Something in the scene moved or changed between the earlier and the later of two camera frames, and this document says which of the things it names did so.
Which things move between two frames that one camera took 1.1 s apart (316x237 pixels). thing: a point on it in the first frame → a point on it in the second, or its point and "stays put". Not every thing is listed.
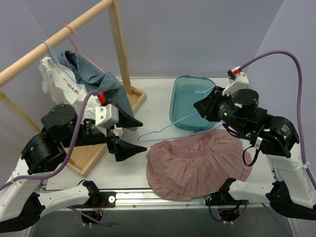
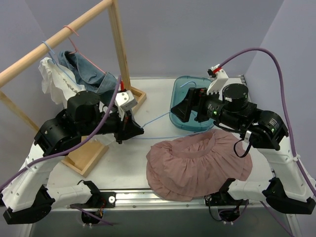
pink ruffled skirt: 200,164 stays put
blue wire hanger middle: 55,62 stays put
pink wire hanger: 76,50 stays put
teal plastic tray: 186,91 stays put
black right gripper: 213,106 → 196,104
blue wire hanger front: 175,120 → 165,114
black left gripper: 110,139 → 124,127
